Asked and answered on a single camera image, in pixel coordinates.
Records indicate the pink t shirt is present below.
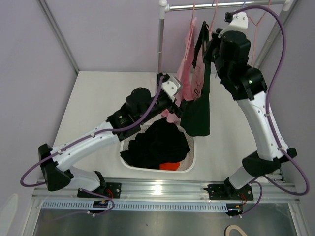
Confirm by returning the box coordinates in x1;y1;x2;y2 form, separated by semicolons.
160;16;199;123

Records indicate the pink hanger of orange shirt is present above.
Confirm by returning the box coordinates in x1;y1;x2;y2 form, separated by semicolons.
247;11;266;66

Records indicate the pink hanger of green shirt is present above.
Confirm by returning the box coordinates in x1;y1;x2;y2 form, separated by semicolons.
208;0;219;34

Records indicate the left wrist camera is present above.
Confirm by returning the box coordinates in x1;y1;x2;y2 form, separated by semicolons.
161;76;183;102

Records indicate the orange t shirt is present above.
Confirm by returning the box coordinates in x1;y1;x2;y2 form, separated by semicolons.
159;162;180;171

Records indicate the white perforated plastic basket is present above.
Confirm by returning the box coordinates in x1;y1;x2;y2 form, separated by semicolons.
120;119;195;173

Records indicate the aluminium mounting rail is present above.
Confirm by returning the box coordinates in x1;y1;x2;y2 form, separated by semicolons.
31;178;301;203

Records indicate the beige curved object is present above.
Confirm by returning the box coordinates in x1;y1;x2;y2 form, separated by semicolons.
224;225;247;236

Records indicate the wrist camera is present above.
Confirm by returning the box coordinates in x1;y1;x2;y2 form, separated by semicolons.
161;76;183;102
218;12;249;38

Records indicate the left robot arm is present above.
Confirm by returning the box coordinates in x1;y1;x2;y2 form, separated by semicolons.
38;73;186;197

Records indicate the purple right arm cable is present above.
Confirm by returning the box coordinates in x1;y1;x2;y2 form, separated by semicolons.
232;5;310;219

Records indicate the slotted cable duct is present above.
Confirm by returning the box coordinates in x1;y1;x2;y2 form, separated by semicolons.
42;200;228;212

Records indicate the green and white t shirt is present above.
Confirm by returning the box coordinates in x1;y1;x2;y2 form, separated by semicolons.
180;22;211;137

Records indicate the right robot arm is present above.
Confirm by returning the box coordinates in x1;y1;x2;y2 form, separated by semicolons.
204;28;297;199

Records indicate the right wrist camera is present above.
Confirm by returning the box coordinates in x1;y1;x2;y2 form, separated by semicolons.
218;12;249;38

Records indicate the metal clothes rack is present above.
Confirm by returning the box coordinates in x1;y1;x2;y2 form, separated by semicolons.
150;0;298;99

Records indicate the black t shirt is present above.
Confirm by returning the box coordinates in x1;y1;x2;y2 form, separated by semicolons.
120;118;190;170

